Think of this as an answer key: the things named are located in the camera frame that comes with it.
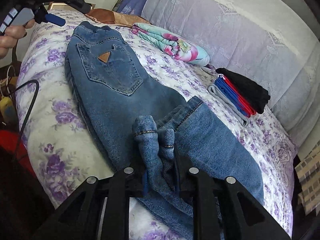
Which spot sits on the folded teal pink floral blanket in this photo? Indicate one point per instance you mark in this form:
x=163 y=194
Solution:
x=172 y=45

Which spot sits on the folded red garment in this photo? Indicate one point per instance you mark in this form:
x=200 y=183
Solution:
x=246 y=105

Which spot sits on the stack of folded clothes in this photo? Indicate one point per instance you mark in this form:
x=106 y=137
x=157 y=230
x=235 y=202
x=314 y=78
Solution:
x=247 y=90

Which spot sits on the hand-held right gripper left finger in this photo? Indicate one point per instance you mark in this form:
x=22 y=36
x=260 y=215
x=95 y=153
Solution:
x=136 y=185

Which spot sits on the tan cushion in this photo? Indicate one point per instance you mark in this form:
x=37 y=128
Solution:
x=132 y=20

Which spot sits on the wooden picture frame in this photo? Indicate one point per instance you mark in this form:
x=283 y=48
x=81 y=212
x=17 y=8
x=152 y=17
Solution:
x=56 y=5

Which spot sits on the blue denim pants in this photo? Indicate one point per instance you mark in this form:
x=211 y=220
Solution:
x=112 y=92

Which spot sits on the checkered beige curtain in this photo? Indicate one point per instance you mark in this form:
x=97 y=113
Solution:
x=308 y=180

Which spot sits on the folded grey garment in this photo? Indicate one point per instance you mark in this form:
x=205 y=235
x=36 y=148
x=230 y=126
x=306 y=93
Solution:
x=225 y=102

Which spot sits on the red cloth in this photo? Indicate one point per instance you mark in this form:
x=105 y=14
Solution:
x=12 y=142

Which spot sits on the brown cushion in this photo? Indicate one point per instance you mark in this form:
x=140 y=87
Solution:
x=102 y=16

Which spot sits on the purple floral bedspread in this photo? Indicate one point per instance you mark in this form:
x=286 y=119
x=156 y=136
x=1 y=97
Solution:
x=50 y=135

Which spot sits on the person's left hand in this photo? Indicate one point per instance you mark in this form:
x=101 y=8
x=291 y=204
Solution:
x=12 y=36

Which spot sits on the folded blue garment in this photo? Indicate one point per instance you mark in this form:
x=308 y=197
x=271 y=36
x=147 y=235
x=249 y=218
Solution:
x=230 y=92

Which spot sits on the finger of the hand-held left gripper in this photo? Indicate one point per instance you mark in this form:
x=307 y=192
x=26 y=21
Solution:
x=80 y=4
x=53 y=19

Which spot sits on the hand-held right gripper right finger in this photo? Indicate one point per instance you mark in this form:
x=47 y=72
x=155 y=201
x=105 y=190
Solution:
x=186 y=185

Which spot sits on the yellow object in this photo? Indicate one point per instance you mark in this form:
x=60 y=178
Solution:
x=6 y=107

